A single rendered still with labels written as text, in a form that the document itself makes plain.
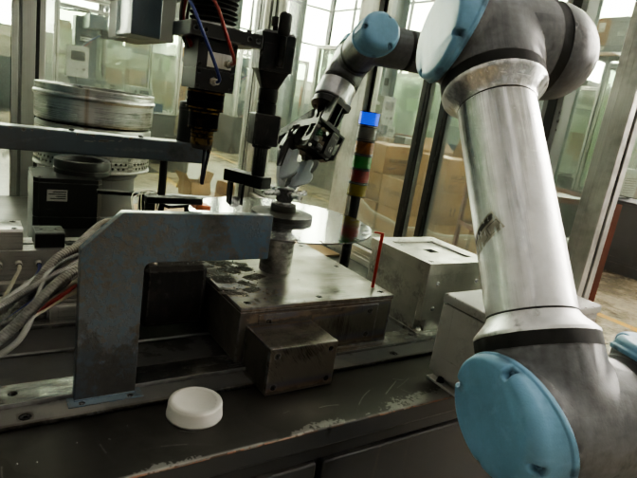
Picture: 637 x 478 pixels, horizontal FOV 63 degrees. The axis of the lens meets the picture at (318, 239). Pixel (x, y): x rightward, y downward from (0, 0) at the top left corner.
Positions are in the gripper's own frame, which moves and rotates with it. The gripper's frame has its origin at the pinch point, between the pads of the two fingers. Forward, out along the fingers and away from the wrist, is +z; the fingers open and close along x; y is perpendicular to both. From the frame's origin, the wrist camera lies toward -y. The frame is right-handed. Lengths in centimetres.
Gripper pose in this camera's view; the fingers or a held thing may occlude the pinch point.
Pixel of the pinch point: (281, 190)
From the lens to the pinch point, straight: 102.5
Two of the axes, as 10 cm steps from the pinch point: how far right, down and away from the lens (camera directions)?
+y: 6.0, 0.8, -7.9
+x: 6.8, 4.7, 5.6
